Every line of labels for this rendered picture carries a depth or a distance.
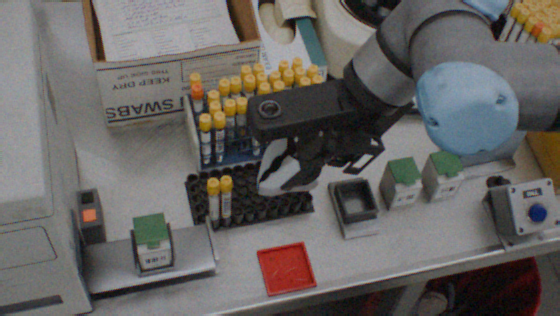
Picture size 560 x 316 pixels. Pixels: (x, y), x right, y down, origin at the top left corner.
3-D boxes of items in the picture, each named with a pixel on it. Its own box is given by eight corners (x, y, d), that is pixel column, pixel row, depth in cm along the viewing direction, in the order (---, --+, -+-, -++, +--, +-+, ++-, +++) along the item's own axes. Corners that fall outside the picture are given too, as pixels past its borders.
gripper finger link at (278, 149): (290, 195, 86) (333, 152, 81) (251, 190, 83) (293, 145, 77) (283, 174, 88) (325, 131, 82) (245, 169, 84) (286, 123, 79)
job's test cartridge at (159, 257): (142, 273, 88) (137, 251, 83) (137, 241, 91) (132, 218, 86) (173, 267, 89) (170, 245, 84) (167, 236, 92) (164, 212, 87)
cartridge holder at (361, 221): (344, 240, 98) (348, 228, 95) (327, 187, 103) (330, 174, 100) (380, 233, 99) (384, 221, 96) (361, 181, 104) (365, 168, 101)
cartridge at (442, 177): (429, 203, 102) (441, 179, 97) (418, 177, 105) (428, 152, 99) (454, 198, 103) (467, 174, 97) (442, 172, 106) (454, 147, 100)
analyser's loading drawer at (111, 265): (62, 304, 87) (54, 287, 83) (58, 258, 91) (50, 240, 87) (220, 272, 92) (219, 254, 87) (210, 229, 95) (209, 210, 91)
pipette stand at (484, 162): (456, 181, 105) (476, 143, 97) (438, 145, 108) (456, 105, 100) (514, 168, 107) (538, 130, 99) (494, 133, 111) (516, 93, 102)
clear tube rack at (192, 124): (196, 173, 102) (195, 145, 96) (185, 121, 108) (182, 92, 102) (328, 150, 106) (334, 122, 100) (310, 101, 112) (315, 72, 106)
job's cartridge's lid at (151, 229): (137, 251, 83) (137, 249, 83) (132, 218, 86) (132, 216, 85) (169, 245, 84) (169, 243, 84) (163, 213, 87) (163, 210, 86)
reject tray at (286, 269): (268, 297, 92) (268, 295, 91) (256, 252, 96) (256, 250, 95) (316, 287, 93) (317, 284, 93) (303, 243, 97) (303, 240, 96)
